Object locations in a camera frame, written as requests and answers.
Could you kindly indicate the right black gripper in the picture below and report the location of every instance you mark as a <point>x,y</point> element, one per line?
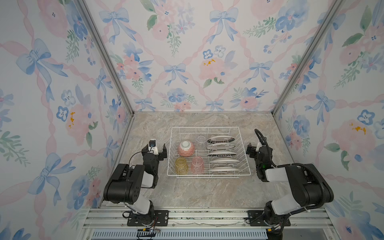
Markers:
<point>253,150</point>

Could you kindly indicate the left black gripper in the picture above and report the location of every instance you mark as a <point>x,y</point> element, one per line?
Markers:
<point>162,153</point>

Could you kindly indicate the green rimmed white plate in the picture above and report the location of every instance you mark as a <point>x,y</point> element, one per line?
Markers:
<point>220,139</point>

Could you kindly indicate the green red rimmed plate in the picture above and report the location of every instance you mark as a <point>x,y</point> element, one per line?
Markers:
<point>220,146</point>

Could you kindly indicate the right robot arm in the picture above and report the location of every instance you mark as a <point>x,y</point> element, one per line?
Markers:
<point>308,189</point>

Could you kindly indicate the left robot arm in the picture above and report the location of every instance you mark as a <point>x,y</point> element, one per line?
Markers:
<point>126,182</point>

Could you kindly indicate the yellow glass cup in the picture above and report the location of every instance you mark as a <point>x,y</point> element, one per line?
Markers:
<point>181,166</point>

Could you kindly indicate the pink patterned bowl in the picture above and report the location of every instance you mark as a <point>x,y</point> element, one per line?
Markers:
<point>186,149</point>

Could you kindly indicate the pink glass cup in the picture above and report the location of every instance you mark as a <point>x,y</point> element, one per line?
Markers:
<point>197,165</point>

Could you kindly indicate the clear drinking glass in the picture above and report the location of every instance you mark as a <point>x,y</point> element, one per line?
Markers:
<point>201,140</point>

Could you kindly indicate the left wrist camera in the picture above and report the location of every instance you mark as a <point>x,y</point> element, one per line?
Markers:
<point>153,147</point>

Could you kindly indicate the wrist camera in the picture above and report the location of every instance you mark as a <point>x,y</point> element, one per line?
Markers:
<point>259,145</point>
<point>153,147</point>

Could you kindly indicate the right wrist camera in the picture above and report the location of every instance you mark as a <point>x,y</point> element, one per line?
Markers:
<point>259,145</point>

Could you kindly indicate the white wire dish rack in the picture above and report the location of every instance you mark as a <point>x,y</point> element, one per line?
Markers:
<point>179,134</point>

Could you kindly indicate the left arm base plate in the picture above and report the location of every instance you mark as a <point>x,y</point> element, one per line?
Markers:
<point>157,218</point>

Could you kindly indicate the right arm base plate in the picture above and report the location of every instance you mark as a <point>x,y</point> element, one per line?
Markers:
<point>257,218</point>

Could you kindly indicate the aluminium front rail frame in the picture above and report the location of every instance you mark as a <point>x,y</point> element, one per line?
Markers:
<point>111,223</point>

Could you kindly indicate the left aluminium corner post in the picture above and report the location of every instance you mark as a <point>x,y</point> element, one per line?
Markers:
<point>95,34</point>

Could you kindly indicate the aluminium corner post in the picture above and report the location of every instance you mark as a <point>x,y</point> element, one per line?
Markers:
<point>95,34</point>
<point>329,17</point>

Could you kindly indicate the right aluminium corner post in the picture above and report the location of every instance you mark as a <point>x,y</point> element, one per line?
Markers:
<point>329,17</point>

